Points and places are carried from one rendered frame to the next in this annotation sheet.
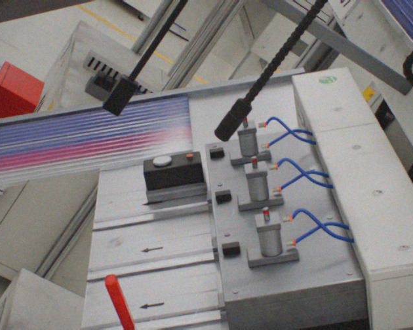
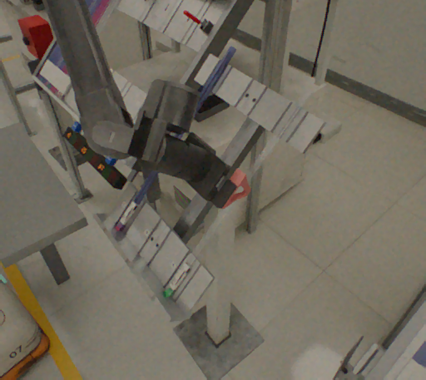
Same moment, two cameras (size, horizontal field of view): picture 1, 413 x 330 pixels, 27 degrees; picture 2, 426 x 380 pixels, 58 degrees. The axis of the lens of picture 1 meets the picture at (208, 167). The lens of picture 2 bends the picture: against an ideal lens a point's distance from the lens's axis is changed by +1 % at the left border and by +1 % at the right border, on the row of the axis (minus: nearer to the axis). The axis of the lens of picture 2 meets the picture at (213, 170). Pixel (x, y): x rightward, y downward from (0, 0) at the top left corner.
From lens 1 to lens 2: 0.42 m
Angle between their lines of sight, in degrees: 29
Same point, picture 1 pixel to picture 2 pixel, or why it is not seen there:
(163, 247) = (169, 2)
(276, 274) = not seen: outside the picture
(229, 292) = not seen: outside the picture
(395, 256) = not seen: outside the picture
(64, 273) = not seen: hidden behind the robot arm
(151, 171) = not seen: outside the picture
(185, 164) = not seen: outside the picture
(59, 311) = (135, 72)
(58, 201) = not seen: hidden behind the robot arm
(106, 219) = (141, 15)
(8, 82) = (31, 24)
